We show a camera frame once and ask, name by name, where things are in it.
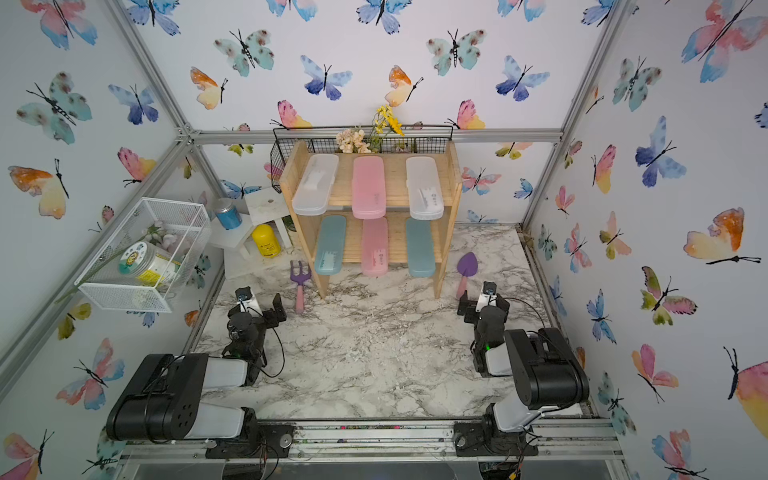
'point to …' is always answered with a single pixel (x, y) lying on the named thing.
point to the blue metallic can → (228, 215)
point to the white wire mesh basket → (178, 228)
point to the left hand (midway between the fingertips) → (266, 294)
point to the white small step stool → (241, 257)
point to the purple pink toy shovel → (467, 266)
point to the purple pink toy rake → (300, 279)
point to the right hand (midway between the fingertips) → (486, 290)
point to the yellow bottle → (268, 244)
